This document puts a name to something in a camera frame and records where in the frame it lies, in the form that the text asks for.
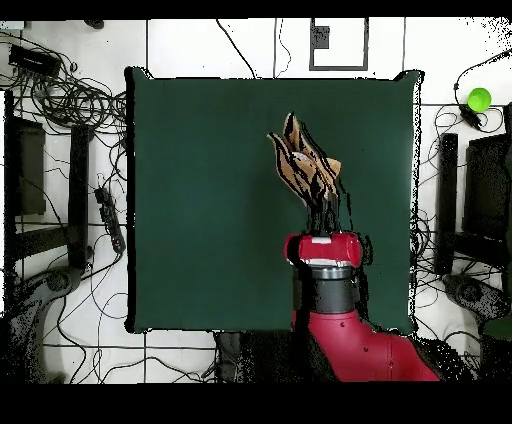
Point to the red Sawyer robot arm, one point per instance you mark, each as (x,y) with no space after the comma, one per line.
(360,348)

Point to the tan terry towel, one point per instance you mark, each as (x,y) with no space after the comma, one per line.
(298,160)

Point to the black power adapter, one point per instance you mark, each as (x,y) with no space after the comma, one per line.
(471,116)

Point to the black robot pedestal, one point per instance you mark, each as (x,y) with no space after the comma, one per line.
(256,356)

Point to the black electronics box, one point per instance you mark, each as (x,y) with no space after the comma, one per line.
(34,60)

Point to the black flat panel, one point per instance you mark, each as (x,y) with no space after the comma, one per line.
(486,188)
(32,168)

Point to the black power strip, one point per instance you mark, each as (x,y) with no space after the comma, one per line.
(110,220)

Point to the black upright bar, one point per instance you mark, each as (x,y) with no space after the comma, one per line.
(78,192)
(447,200)

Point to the dark green table cloth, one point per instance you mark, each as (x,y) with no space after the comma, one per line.
(200,160)

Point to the bright green ball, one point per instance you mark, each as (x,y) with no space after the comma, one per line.
(479,99)

